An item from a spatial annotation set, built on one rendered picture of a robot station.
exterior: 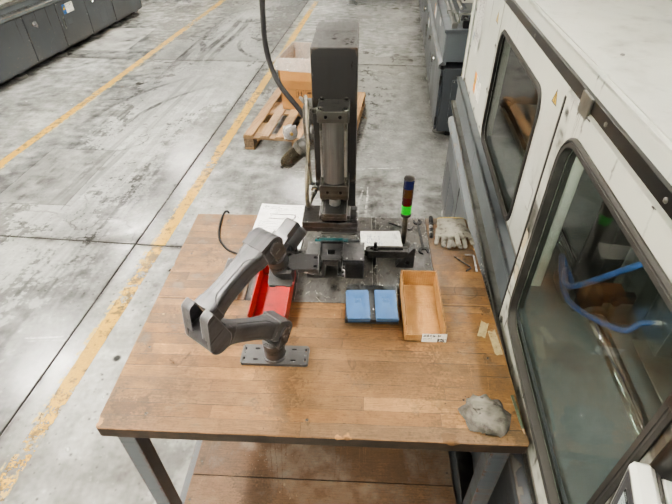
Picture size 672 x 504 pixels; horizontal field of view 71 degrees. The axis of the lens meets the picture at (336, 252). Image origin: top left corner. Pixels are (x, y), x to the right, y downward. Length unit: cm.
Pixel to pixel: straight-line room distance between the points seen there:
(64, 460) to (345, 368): 155
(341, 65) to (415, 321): 80
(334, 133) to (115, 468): 176
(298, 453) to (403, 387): 78
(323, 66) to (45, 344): 229
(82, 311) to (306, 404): 208
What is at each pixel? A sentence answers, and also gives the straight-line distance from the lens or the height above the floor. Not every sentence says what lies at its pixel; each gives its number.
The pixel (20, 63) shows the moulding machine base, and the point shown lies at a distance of 743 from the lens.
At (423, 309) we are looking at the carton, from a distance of 156.
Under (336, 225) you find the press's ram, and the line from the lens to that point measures 151.
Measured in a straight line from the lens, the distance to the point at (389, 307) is 153.
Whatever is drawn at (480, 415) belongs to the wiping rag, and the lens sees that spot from 134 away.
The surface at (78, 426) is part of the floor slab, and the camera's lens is 265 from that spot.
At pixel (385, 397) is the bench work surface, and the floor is 90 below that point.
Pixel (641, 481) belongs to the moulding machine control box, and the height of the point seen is 146.
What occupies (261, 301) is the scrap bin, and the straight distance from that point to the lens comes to 159.
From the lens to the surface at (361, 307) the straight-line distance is 152.
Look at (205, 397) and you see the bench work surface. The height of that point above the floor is 90.
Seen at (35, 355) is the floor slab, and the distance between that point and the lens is 306.
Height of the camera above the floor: 202
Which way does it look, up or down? 39 degrees down
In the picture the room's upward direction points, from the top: 1 degrees counter-clockwise
